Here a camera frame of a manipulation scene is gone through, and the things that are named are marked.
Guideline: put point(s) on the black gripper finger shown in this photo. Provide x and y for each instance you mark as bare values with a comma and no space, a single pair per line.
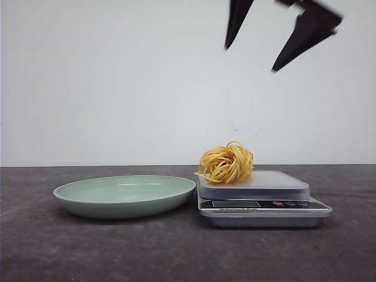
316,23
237,14

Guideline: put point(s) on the yellow vermicelli noodle bundle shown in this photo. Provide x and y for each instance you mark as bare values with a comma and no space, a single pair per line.
226,164

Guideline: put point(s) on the silver digital kitchen scale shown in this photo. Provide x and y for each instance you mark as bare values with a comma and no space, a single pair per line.
265,199

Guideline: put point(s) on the light green round plate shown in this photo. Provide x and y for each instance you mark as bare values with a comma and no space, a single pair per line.
124,197

